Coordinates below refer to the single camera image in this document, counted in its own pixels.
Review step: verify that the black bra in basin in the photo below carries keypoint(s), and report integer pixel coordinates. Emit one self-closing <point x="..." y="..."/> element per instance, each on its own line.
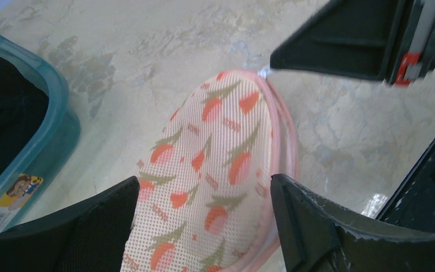
<point x="23" y="107"/>

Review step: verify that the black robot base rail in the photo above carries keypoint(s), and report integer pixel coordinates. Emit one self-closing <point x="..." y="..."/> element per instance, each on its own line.
<point x="413" y="203"/>

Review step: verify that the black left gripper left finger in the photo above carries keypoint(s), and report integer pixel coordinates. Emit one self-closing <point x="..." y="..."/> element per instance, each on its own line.
<point x="87" y="236"/>

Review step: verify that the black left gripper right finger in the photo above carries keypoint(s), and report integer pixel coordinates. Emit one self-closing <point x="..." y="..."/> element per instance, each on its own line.
<point x="317" y="234"/>

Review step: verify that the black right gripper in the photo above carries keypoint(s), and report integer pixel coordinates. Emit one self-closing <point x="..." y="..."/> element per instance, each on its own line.
<point x="355" y="38"/>

